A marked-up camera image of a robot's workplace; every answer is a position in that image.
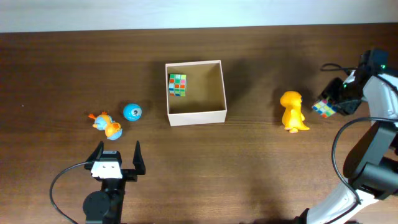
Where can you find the rubik's cube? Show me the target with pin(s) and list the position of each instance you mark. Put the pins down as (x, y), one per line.
(177, 84)
(325, 108)

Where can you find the orange dinosaur toy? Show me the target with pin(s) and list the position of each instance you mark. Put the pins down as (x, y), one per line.
(293, 117)

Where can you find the cardboard box container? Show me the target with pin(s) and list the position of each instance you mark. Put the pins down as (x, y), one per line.
(205, 99)

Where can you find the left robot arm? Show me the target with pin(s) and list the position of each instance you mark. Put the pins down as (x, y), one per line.
(106, 205)

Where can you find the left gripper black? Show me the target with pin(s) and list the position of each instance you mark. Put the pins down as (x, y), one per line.
(132, 174)

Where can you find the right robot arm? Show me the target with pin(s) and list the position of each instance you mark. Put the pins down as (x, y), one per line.
(368, 176)

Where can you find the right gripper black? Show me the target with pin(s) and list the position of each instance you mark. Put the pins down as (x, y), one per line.
(345, 106)

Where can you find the orange blue duck toy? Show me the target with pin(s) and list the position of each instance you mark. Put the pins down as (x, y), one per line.
(104, 122)

